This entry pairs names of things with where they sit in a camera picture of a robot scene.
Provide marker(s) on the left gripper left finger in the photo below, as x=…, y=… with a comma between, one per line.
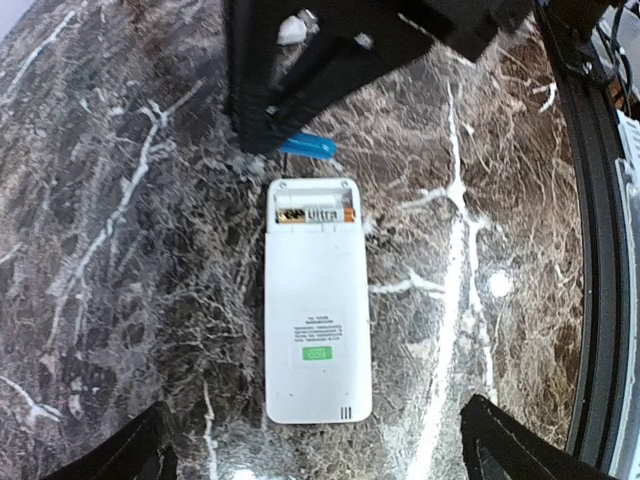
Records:
x=142, y=449

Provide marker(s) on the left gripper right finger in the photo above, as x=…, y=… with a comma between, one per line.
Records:
x=494, y=441

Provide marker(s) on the white remote control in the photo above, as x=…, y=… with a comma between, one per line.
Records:
x=318, y=366

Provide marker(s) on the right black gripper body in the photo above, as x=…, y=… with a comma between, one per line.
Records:
x=466, y=27

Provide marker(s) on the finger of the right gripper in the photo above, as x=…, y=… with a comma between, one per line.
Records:
x=331, y=69
x=259, y=71

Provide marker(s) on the gold black AA battery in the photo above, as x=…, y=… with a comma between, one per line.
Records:
x=315, y=215

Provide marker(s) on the blue AA battery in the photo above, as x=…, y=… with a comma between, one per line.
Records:
x=308, y=145

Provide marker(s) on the black front rail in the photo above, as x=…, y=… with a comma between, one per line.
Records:
x=596, y=146

